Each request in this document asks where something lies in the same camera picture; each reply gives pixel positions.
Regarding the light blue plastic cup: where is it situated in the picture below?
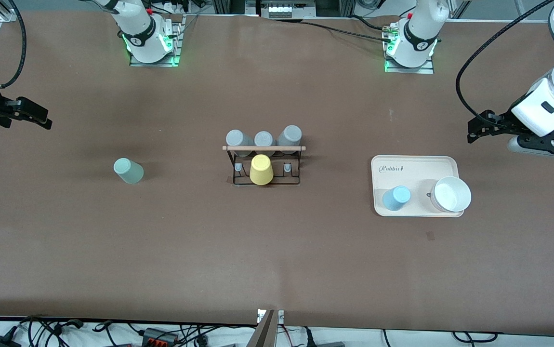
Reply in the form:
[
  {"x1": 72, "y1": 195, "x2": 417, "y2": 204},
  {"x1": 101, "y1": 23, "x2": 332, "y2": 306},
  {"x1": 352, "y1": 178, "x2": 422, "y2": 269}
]
[{"x1": 382, "y1": 186, "x2": 411, "y2": 212}]

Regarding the aluminium frame structure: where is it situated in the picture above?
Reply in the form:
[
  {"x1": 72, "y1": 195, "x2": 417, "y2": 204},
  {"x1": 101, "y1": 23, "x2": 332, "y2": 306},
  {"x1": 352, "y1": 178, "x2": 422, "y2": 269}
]
[{"x1": 212, "y1": 0, "x2": 355, "y2": 20}]

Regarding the black cable on table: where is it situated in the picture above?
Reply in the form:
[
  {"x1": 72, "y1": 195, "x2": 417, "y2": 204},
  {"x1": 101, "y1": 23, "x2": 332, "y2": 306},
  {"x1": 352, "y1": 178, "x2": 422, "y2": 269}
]
[{"x1": 301, "y1": 14, "x2": 393, "y2": 43}]

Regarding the grey camera pole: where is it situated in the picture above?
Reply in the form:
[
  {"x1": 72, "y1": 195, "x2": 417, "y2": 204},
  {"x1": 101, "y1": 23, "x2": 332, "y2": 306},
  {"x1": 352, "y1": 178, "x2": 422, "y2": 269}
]
[{"x1": 247, "y1": 309, "x2": 277, "y2": 347}]

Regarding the yellow plastic cup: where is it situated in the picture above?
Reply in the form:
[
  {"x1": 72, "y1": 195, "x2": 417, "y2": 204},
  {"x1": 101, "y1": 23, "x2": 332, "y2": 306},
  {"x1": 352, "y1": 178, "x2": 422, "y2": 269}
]
[{"x1": 250, "y1": 154, "x2": 275, "y2": 186}]

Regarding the white power strip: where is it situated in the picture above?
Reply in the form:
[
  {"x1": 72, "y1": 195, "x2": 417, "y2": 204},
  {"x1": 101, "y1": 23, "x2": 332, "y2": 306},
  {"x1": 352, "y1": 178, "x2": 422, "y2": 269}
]
[{"x1": 268, "y1": 4, "x2": 298, "y2": 19}]

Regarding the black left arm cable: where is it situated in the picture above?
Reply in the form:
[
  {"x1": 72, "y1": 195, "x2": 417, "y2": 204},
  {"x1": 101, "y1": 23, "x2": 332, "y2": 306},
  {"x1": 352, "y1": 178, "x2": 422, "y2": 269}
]
[{"x1": 455, "y1": 0, "x2": 554, "y2": 127}]

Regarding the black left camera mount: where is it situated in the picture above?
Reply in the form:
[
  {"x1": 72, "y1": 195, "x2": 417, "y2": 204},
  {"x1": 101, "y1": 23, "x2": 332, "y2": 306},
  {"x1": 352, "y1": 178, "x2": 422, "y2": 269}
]
[{"x1": 518, "y1": 118, "x2": 554, "y2": 157}]

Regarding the black floor cable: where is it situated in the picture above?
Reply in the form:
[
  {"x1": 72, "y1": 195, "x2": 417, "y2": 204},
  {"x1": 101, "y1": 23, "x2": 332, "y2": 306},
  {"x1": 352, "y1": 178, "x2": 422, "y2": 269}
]
[
  {"x1": 453, "y1": 331, "x2": 499, "y2": 344},
  {"x1": 21, "y1": 316, "x2": 85, "y2": 334}
]

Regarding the black wire rack wooden rod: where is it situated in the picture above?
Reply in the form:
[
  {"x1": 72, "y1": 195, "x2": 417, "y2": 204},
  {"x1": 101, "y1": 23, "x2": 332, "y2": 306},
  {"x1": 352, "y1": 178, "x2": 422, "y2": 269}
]
[{"x1": 222, "y1": 144, "x2": 306, "y2": 187}]

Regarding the white bowl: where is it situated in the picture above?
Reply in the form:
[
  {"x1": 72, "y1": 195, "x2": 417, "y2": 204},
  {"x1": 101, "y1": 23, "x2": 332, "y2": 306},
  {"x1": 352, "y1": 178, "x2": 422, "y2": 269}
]
[{"x1": 430, "y1": 176, "x2": 472, "y2": 214}]

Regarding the black orange connector box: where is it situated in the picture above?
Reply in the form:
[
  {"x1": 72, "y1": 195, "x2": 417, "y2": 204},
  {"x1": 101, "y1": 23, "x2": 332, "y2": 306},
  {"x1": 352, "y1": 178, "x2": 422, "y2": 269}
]
[{"x1": 141, "y1": 328, "x2": 180, "y2": 347}]

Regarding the white pole bracket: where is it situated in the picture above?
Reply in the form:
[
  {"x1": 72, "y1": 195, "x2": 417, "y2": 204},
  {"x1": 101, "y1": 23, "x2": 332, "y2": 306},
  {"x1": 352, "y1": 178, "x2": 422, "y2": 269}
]
[{"x1": 257, "y1": 309, "x2": 285, "y2": 324}]

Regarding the pale green plastic cup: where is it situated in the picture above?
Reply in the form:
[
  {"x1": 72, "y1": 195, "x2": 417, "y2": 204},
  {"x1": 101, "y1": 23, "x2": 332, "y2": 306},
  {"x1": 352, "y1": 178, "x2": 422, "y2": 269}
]
[{"x1": 113, "y1": 158, "x2": 144, "y2": 185}]

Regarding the beige rectangular tray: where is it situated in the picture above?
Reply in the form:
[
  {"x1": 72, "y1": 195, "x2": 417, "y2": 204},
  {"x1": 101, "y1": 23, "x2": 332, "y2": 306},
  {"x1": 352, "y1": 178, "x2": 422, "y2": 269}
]
[{"x1": 371, "y1": 155, "x2": 465, "y2": 218}]

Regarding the grey plastic cup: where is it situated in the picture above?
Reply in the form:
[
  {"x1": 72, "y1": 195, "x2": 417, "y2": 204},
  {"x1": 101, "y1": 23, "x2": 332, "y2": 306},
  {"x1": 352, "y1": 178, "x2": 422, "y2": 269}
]
[
  {"x1": 277, "y1": 125, "x2": 303, "y2": 155},
  {"x1": 225, "y1": 129, "x2": 254, "y2": 158},
  {"x1": 254, "y1": 131, "x2": 276, "y2": 154}
]

